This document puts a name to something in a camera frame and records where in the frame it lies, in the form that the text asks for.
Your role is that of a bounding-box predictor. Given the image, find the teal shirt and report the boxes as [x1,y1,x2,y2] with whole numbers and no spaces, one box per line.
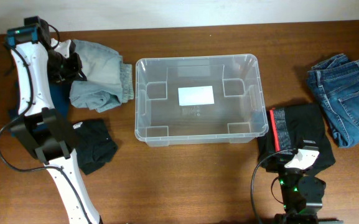
[7,81,72,138]

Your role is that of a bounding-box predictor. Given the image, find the light blue jeans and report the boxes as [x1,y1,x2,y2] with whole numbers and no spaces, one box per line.
[69,40,134,113]

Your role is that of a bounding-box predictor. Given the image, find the black Nike shirt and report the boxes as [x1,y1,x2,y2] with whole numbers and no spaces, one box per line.
[73,119,118,175]

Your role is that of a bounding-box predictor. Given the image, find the clear plastic storage bin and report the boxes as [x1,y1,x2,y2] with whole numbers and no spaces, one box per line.
[134,54,269,147]

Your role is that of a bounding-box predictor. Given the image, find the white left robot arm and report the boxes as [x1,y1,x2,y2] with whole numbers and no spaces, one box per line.
[3,16,102,223]

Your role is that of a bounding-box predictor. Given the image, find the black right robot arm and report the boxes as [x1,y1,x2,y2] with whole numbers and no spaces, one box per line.
[266,140,343,224]

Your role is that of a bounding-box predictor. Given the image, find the black shorts with red stripe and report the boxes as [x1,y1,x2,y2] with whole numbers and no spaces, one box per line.
[257,103,336,176]

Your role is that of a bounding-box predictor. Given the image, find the dark blue folded jeans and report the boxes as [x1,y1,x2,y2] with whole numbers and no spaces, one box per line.
[307,54,359,147]

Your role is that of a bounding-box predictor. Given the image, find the white label in bin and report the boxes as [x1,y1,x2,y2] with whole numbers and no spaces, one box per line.
[178,86,215,106]

